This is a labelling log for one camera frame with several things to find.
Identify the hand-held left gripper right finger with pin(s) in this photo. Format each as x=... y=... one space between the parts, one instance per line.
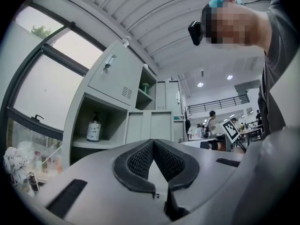
x=185 y=170

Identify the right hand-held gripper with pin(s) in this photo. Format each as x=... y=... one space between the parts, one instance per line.
x=230 y=130

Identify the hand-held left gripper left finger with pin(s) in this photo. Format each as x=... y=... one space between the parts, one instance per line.
x=122 y=170

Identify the grey metal locker cabinet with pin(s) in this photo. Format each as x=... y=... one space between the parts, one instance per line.
x=110 y=78

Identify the black mezzanine railing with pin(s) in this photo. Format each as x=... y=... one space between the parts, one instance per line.
x=218 y=100

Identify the white labelled jar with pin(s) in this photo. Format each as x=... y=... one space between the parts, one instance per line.
x=93 y=130

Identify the round ceiling light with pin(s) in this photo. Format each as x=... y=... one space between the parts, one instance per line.
x=229 y=77
x=200 y=84

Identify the green lidded jar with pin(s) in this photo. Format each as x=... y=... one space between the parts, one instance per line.
x=145 y=88

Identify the person's dark grey shirt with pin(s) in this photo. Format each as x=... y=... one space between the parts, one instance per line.
x=279 y=55

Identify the black thermos bottle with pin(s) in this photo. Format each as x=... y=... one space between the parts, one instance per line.
x=33 y=184

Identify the black key with fob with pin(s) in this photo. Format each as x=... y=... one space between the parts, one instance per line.
x=105 y=68

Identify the white dotted cloth bag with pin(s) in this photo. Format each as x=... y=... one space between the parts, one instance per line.
x=16 y=158

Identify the person's head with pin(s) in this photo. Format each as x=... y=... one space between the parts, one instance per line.
x=234 y=22

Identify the black head camera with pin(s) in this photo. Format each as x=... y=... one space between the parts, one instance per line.
x=195 y=33

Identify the black window frame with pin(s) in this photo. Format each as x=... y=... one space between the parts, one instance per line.
x=63 y=58

